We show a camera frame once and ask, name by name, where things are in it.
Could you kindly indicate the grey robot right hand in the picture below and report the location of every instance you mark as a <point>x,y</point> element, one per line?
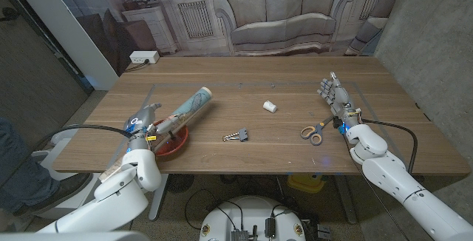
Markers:
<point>340,100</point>

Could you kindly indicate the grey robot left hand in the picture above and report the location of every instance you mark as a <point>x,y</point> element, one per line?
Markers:
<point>142,126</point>

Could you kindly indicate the black band around map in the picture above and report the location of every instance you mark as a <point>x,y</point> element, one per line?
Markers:
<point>171,134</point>

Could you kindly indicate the paper map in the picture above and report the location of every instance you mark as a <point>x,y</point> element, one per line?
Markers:
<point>194,102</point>

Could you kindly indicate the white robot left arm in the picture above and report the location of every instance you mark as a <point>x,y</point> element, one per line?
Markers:
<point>118,200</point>

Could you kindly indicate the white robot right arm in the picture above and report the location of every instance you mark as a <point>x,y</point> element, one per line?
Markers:
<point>395,185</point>

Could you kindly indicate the red bowl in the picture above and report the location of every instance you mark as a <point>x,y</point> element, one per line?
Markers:
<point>177,143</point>

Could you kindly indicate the black binder clip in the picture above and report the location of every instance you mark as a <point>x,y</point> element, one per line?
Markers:
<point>242,134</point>

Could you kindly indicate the black round floor fan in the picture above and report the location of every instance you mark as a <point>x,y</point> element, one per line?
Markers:
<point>180,182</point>

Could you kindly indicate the small white cylinder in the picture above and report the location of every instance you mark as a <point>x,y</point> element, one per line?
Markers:
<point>269,106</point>

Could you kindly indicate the white table leg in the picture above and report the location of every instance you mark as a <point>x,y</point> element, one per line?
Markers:
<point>345,200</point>
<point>158,200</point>

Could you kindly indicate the yellow floor object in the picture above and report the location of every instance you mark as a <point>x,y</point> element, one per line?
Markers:
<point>306,183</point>

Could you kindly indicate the white floor stand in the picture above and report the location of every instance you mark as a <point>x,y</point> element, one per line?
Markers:
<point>70,202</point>

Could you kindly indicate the printed living room backdrop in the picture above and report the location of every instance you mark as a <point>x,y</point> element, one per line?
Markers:
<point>281,12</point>

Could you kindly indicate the person leg in jeans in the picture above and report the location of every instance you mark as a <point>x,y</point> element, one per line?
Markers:
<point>22,182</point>

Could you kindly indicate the white robot torso base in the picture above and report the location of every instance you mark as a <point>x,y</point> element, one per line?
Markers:
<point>251,211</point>

